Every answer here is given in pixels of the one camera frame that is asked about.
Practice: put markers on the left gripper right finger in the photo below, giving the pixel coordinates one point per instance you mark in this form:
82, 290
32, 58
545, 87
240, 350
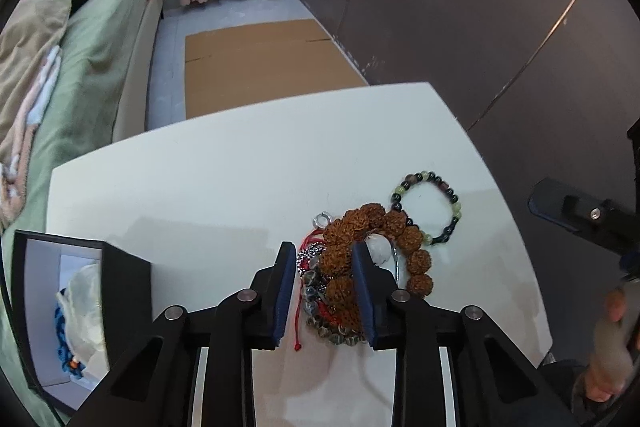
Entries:
373, 286

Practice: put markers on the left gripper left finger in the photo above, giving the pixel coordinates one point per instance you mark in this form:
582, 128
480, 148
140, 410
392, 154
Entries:
274, 286

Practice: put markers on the thin silver bangle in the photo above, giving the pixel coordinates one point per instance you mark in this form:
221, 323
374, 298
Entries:
396, 257

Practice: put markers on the black jewelry box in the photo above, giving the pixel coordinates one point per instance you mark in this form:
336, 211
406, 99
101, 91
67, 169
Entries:
41, 266

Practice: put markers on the person's right hand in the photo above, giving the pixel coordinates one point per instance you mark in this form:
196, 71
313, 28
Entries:
611, 366

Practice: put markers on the white tissue paper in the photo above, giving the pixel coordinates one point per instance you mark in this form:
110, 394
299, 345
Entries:
81, 305

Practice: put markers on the flattened brown cardboard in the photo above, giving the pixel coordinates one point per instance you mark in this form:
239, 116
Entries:
249, 64

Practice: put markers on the green bed sheet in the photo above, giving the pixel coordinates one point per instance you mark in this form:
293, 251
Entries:
97, 51

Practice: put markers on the beige comforter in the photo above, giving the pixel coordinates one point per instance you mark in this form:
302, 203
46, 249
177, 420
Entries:
33, 29

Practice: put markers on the beige bed frame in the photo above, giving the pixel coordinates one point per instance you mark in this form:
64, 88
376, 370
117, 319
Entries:
131, 112

